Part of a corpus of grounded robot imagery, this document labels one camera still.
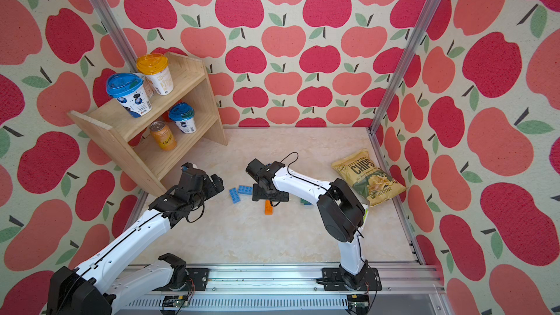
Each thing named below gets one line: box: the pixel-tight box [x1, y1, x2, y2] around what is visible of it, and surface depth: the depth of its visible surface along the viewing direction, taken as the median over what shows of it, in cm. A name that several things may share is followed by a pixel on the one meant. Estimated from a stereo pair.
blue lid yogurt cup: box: [106, 72, 153, 118], surface depth 62 cm
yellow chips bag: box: [331, 148, 407, 207], surface depth 95 cm
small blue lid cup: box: [168, 102, 197, 135], surface depth 86 cm
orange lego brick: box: [264, 199, 274, 216], surface depth 92 cm
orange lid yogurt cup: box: [136, 53, 175, 96], surface depth 69 cm
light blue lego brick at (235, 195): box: [228, 187, 241, 204], surface depth 95 cm
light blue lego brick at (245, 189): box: [237, 185, 254, 196], surface depth 98 cm
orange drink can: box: [149, 121, 178, 151], surface depth 81 cm
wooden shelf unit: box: [67, 52, 229, 196], surface depth 81 cm
